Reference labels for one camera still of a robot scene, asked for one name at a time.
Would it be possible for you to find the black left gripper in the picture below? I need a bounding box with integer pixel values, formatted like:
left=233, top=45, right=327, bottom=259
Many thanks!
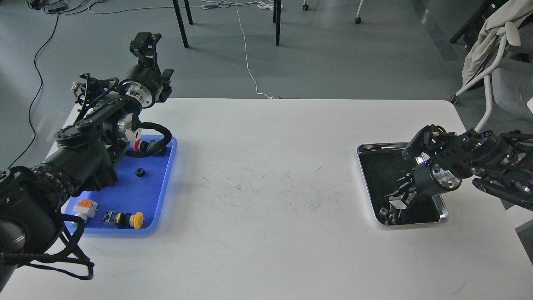
left=119, top=32, right=174, bottom=109

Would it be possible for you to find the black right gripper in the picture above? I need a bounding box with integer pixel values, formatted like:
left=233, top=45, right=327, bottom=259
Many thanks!
left=384, top=162, right=461, bottom=210

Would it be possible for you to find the small black gear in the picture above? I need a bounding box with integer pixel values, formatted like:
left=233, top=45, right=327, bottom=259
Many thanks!
left=135, top=168, right=145, bottom=178

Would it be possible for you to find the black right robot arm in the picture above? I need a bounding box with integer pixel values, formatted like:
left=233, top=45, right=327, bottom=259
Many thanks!
left=385, top=125, right=533, bottom=210

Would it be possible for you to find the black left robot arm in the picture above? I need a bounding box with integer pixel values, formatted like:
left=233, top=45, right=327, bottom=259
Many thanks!
left=0, top=32, right=174, bottom=288

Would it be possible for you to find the silver metal tray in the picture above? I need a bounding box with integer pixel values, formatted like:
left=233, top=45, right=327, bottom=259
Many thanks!
left=357, top=142, right=449, bottom=229

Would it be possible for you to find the black table leg left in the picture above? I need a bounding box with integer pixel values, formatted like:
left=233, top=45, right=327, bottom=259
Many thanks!
left=172, top=0, right=194, bottom=49

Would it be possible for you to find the black table leg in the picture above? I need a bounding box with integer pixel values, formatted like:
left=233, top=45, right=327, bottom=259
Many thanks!
left=272, top=0, right=282, bottom=46
left=172, top=0, right=194, bottom=49

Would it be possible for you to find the black power strip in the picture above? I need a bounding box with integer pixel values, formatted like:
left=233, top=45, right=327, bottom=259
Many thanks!
left=27, top=0, right=67, bottom=14

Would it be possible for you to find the black table leg right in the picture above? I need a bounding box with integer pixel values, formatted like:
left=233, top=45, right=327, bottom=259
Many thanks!
left=272, top=0, right=282, bottom=46

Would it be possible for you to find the blue plastic tray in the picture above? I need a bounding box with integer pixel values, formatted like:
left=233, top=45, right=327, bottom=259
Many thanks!
left=64, top=137, right=178, bottom=236

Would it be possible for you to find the white orange push button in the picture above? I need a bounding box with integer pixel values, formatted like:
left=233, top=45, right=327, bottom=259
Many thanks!
left=73, top=199, right=98, bottom=222

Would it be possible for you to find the beige cloth on chair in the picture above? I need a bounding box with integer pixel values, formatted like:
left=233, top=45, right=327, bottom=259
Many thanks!
left=461, top=0, right=533, bottom=87

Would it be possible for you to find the red push button switch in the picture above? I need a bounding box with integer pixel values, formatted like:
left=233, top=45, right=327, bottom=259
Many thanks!
left=133, top=139, right=167, bottom=156

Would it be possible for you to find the white floor cable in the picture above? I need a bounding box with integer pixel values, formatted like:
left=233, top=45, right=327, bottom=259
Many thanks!
left=201, top=0, right=284, bottom=100

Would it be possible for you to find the black floor cable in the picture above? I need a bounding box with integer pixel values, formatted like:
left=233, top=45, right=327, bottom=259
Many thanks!
left=7, top=12, right=61, bottom=169

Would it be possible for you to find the yellow push button switch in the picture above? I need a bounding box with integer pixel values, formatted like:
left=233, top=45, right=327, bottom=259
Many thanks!
left=102, top=211, right=144, bottom=230

